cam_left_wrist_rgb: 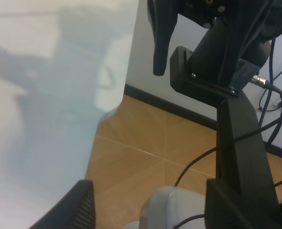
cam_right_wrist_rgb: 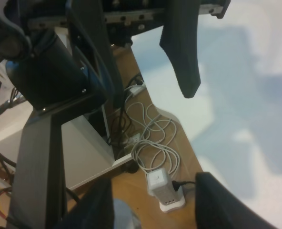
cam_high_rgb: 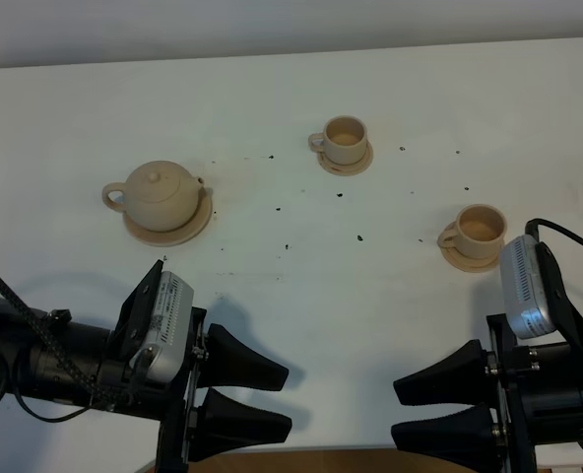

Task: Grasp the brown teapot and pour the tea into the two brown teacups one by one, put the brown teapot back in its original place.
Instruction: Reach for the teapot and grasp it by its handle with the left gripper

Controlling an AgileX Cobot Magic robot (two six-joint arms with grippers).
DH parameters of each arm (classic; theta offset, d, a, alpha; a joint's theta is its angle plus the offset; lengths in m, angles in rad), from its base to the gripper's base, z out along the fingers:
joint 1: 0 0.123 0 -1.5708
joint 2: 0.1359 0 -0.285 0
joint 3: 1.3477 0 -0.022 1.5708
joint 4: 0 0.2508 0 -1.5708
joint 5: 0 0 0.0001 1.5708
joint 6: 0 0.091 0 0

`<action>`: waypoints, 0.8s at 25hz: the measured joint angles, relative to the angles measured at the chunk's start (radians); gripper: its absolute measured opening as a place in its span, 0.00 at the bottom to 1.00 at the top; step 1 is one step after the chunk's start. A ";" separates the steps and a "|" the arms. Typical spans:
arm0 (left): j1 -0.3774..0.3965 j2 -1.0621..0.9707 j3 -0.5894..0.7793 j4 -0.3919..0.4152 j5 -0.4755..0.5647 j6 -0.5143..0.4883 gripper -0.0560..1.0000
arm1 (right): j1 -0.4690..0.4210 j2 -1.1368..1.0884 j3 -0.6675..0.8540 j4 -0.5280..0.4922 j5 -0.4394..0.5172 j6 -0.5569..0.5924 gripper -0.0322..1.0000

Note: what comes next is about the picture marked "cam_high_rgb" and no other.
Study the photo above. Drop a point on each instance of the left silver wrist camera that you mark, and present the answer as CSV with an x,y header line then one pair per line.
x,y
167,335

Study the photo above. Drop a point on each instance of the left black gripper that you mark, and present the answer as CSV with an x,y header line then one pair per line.
x,y
223,424

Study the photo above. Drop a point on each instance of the far beige teacup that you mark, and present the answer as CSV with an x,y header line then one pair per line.
x,y
343,140

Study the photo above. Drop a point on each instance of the near beige cup saucer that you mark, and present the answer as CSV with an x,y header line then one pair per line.
x,y
473,263

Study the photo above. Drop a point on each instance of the far beige cup saucer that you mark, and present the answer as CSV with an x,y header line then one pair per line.
x,y
347,170

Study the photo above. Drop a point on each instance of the beige teacup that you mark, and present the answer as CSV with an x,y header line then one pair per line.
x,y
483,214
343,140

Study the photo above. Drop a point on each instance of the near beige teacup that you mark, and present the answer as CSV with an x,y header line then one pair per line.
x,y
483,214

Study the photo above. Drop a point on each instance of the beige cup saucer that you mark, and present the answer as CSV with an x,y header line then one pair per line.
x,y
347,170
473,263

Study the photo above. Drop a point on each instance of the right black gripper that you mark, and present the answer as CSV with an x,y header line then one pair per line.
x,y
466,438

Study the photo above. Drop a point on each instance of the beige ceramic teapot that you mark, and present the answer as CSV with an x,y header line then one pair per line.
x,y
158,196

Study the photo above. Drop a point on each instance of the beige teapot saucer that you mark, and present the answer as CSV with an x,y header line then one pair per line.
x,y
197,223

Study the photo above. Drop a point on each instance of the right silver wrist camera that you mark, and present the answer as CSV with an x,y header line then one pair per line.
x,y
524,296

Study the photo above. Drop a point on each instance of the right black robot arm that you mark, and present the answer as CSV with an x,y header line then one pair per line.
x,y
550,379

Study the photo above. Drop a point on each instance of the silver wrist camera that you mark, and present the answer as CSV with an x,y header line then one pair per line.
x,y
167,335
524,296

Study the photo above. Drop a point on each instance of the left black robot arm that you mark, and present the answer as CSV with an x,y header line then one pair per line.
x,y
29,369

